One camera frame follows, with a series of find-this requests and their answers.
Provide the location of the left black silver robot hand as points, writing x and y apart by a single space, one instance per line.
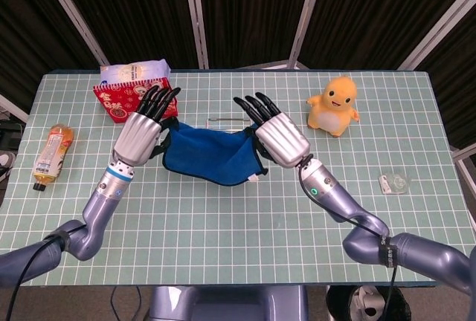
137 139

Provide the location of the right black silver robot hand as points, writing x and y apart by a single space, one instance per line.
282 139

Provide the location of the blue cloth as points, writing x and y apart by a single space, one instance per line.
208 154

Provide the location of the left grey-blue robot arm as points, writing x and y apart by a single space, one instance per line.
100 217

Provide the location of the red desk calendar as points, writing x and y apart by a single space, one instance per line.
111 102

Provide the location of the yellow plush dinosaur toy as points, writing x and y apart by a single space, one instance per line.
331 113

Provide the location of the white tissue pack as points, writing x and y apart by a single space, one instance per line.
134 70

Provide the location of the amber tea bottle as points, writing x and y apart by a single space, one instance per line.
52 154

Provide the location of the green grid tablecloth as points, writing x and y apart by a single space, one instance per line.
223 232

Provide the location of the small clear plastic packet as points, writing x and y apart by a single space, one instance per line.
396 183

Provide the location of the dark equipment box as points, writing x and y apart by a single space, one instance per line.
9 135

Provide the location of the black round bin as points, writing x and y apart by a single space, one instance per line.
342 302

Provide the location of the grey-blue robot torso base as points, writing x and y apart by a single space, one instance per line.
223 306

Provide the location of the white partition frame post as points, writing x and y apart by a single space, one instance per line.
306 20
76 20
439 31
197 20

